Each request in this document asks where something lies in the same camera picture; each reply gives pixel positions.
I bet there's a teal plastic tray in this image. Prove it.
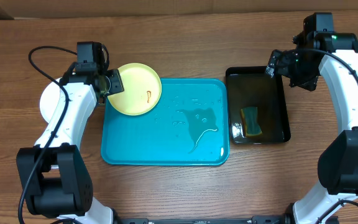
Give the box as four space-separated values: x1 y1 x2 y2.
101 78 230 166

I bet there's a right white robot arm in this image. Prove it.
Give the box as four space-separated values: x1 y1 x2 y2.
266 12 358 223

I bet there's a white plate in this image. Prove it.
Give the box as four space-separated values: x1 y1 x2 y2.
39 82 60 123

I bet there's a green yellow sponge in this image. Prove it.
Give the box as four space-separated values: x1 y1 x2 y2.
241 106 262 137

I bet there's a yellow-green plate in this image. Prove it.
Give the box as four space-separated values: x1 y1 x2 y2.
108 63 162 116

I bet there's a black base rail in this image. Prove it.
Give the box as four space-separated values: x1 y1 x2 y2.
114 214 295 224

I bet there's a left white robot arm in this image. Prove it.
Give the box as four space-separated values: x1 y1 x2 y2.
16 42 124 223

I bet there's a black water tray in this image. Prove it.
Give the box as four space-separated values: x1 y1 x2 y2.
225 66 291 144

